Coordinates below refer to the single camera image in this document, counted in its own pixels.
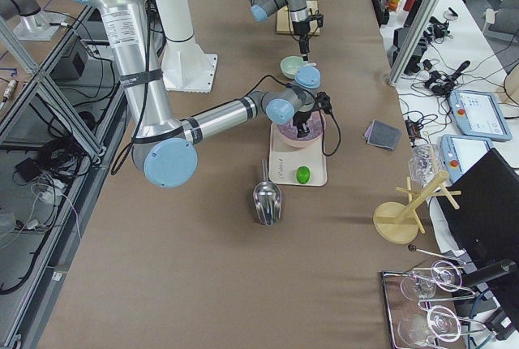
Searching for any cream plastic tray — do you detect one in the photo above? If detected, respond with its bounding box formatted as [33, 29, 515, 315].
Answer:
[268, 123, 328, 187]

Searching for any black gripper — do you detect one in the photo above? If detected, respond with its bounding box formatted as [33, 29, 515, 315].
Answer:
[292, 92, 332, 138]
[290, 10, 324, 62]

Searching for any aluminium frame post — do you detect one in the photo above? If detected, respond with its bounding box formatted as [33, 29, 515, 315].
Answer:
[388, 0, 439, 87]

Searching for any black monitor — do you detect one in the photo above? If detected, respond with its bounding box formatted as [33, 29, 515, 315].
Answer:
[438, 149, 518, 265]

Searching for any green lime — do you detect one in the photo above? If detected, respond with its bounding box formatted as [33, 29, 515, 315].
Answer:
[296, 166, 311, 184]

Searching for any wooden mug tree stand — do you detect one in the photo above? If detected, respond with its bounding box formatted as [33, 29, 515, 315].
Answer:
[372, 146, 462, 245]

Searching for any pink bowl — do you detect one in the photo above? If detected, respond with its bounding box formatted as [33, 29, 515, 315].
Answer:
[274, 111, 326, 148]

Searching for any blue teach pendant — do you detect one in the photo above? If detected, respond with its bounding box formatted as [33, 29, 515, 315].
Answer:
[440, 134, 493, 183]
[448, 89, 513, 142]

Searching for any metal ice scoop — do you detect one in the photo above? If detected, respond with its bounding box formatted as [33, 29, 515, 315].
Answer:
[253, 158, 282, 226]

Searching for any blue teach pendant near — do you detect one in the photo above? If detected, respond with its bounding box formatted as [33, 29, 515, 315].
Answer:
[440, 134, 493, 183]

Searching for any mint green bowl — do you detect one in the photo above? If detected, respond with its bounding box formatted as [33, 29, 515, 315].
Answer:
[280, 55, 308, 80]

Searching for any wooden cutting board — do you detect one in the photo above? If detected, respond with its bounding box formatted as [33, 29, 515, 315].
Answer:
[276, 0, 320, 36]

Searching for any blue teach pendant far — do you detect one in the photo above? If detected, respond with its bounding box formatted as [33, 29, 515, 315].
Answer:
[448, 89, 513, 142]

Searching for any grey folded cloth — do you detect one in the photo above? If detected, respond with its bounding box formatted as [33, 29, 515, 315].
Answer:
[363, 119, 401, 151]

